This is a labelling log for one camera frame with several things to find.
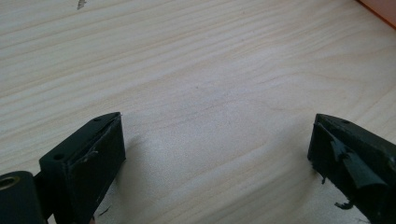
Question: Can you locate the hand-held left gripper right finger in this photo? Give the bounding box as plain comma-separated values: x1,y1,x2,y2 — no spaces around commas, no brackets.
306,113,396,224

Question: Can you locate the orange object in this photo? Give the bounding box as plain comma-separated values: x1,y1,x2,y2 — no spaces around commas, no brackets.
355,0,396,31

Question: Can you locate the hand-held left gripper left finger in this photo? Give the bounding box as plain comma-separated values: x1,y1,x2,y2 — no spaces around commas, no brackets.
38,111,127,224

